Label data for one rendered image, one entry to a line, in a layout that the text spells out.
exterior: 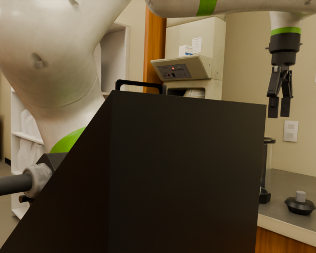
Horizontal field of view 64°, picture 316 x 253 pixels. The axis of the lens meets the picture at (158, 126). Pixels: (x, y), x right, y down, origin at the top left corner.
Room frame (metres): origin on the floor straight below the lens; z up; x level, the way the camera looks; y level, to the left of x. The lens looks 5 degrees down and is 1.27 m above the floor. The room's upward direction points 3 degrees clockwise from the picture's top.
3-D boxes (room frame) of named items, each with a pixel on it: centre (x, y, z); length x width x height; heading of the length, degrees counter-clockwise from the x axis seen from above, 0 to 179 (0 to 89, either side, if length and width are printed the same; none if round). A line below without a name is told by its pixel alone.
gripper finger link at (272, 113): (0.84, -0.38, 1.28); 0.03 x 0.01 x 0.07; 47
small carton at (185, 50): (1.30, -0.12, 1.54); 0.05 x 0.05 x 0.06; 33
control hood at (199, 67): (1.33, -0.10, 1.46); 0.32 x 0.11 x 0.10; 46
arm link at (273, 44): (0.88, -0.41, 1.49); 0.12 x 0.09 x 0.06; 47
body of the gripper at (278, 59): (0.88, -0.42, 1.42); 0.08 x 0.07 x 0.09; 137
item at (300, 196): (0.81, -0.48, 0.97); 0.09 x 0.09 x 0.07
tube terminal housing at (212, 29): (1.46, -0.22, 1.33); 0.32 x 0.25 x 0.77; 46
